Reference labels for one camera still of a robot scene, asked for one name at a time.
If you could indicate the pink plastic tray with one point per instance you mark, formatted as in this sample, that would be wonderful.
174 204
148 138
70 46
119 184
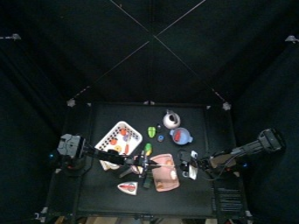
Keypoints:
163 178

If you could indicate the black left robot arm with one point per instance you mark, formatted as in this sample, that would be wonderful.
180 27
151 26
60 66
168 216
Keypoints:
104 156

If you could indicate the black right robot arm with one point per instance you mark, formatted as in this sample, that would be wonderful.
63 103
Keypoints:
252 145

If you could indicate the white toy egg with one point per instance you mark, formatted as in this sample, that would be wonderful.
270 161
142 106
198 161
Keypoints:
174 175

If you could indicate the cream toy food piece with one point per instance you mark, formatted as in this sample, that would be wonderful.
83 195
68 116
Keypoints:
168 162

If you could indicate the dark green toy vegetable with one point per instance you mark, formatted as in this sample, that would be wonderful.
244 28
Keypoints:
147 181

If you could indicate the grey elongated toy piece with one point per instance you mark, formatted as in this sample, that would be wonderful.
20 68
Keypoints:
126 172

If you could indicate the green yellow toy corn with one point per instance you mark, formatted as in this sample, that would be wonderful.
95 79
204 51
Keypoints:
147 148

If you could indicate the red elongated toy food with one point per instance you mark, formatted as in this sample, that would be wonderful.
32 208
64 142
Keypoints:
127 149

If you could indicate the yellow toy food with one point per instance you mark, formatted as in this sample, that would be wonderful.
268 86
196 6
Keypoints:
118 148

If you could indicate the blue toy bowl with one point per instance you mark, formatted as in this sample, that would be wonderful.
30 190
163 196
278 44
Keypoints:
183 137

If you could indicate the small blue toy piece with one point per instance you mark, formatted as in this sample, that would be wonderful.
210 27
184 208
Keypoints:
160 138

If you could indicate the red toy food piece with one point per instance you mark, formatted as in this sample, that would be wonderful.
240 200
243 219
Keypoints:
178 135

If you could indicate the purple toy food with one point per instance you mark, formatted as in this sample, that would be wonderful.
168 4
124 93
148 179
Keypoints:
126 137

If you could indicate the orange round toy food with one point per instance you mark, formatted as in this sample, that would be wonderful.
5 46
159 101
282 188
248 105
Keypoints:
114 142

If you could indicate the green yellow toy vegetable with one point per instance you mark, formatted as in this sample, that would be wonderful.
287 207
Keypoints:
151 131

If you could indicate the white perforated plastic basket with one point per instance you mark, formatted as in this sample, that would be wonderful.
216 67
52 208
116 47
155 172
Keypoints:
104 141

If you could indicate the red-orange toy food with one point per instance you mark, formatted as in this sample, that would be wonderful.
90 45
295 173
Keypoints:
123 131

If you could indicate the small dark toy piece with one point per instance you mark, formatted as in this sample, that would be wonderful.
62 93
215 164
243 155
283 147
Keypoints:
159 127

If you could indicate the white printed label sticker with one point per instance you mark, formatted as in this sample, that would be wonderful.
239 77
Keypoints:
230 199

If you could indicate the white toy teapot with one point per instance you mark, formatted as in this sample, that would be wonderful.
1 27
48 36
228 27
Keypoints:
171 120

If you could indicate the tan wrist camera mount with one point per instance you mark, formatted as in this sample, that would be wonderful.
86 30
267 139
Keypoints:
220 161

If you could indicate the grey metal frame bracket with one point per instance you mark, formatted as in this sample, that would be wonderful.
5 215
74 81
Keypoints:
291 38
15 37
71 102
226 105

